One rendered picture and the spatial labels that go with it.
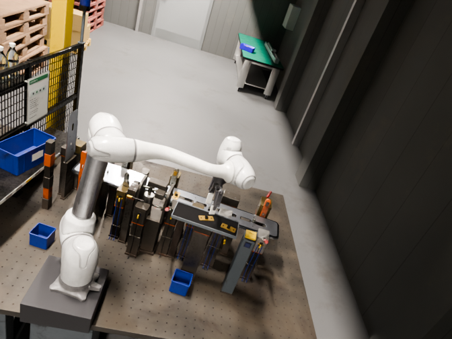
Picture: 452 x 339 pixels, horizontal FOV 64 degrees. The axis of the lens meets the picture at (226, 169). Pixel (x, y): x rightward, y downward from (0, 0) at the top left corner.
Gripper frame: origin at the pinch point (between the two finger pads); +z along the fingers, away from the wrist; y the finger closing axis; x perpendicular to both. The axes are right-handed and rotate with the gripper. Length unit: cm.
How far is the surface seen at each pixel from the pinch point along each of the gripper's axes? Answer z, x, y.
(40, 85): -12, 93, 93
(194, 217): 9.6, 6.6, 0.2
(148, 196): 15.0, 28.2, 22.9
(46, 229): 50, 81, 30
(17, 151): 21, 102, 66
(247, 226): 25.6, -35.1, 12.5
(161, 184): 6.8, 22.6, 24.4
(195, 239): 22.5, 3.6, -3.0
